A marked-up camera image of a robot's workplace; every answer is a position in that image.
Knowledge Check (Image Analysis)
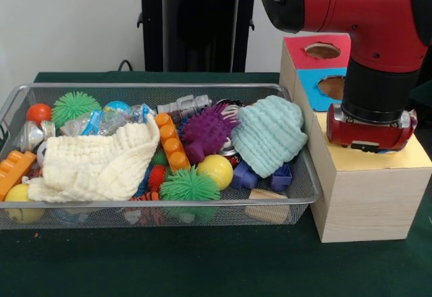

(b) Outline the wooden box with three holes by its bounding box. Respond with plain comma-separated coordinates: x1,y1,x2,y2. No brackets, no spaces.
279,32,432,243

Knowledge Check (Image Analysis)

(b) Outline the green spiky rubber ball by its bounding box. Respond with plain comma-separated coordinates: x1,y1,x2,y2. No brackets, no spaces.
51,91,102,128
159,165,221,202

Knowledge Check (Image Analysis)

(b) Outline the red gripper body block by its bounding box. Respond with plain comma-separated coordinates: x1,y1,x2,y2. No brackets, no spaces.
325,103,418,153

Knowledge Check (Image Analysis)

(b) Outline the mint green knitted cloth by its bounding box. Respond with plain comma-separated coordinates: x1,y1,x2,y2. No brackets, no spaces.
231,94,308,179

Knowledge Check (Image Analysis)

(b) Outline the plain wooden wedge block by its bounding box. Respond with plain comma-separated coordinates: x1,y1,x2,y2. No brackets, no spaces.
243,188,290,224

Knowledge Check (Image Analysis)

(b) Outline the silver wire mesh bin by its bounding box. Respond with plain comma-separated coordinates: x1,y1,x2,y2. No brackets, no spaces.
0,82,322,231

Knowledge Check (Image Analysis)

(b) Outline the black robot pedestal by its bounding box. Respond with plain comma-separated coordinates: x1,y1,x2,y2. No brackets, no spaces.
130,0,266,74

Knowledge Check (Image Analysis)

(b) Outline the yellow plastic ball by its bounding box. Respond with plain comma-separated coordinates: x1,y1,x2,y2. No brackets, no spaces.
196,154,234,190

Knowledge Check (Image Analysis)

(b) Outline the cream knitted cloth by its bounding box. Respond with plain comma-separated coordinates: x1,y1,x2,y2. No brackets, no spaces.
27,113,161,203

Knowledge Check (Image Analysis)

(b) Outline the orange toy building brick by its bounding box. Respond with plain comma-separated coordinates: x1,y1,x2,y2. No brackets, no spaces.
0,151,37,202
155,113,192,173

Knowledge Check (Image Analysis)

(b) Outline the purple spiky rubber toy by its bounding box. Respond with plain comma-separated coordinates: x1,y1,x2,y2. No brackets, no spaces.
178,103,240,163

